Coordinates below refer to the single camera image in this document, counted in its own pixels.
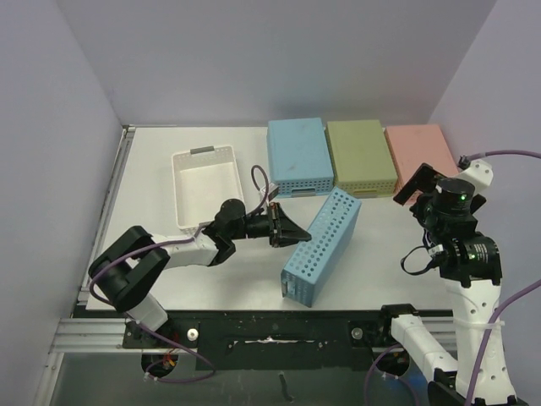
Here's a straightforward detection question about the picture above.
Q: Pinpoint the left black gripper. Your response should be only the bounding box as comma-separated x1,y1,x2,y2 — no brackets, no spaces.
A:
230,201,311,248

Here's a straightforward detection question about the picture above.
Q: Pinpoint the pink perforated basket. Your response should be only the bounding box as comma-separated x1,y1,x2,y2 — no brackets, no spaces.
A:
385,124,458,194

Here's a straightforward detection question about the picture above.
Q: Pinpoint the small blue perforated basket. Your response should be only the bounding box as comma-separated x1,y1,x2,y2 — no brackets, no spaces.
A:
281,187,362,308

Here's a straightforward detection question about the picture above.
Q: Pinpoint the yellow-green perforated basket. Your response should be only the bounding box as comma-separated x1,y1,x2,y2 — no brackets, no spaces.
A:
325,119,397,198

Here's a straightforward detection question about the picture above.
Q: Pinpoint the large blue perforated basket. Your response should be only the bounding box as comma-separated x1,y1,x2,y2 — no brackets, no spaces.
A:
266,118,334,198

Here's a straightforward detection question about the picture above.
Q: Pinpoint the white perforated basket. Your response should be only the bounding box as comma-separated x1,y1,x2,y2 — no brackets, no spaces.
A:
172,145,244,233

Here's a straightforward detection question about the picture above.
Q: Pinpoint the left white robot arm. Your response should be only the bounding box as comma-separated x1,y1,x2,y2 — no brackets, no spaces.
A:
88,199,311,348

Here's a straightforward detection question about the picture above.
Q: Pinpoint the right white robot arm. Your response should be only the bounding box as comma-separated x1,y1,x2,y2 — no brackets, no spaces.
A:
376,160,524,405

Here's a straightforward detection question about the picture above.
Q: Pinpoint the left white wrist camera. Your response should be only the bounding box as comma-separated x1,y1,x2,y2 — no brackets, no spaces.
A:
259,183,279,201

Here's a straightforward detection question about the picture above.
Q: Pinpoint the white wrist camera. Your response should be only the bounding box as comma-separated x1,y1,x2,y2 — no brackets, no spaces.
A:
259,183,279,201
455,156,494,195

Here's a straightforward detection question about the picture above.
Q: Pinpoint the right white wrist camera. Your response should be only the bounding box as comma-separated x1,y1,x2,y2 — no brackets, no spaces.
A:
455,156,494,195

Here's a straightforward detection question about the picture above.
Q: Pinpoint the black table front rail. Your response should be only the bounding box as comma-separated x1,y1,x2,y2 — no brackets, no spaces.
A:
122,309,428,373

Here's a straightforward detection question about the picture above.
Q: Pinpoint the aluminium frame rail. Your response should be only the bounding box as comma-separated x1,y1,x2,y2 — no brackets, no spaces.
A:
33,316,128,406

